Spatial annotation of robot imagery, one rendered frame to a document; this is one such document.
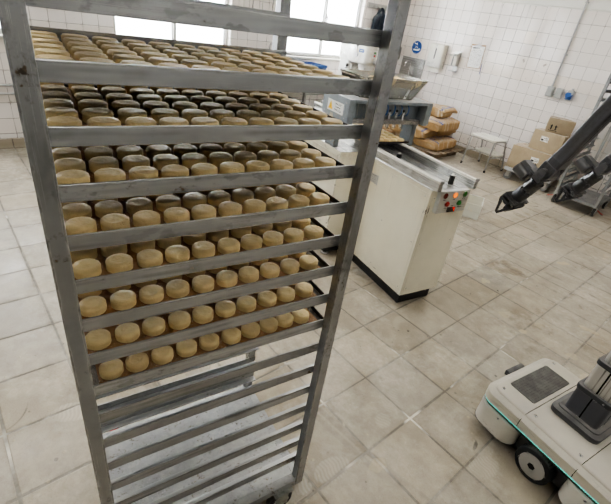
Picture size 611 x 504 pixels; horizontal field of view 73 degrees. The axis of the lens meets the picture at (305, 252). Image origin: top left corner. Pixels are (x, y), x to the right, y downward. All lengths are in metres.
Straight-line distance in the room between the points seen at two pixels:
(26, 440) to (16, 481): 0.17
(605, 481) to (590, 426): 0.22
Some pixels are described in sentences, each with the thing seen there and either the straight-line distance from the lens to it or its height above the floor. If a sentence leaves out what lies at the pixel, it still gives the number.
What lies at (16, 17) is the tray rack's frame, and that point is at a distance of 0.66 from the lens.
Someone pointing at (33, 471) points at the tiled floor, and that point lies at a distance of 2.03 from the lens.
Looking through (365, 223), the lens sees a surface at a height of 0.37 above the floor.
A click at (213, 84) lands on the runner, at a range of 0.75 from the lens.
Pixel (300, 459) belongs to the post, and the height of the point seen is 0.27.
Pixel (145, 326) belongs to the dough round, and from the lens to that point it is 0.99.
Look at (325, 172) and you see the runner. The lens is 0.91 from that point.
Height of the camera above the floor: 1.62
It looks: 30 degrees down
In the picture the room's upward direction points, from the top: 9 degrees clockwise
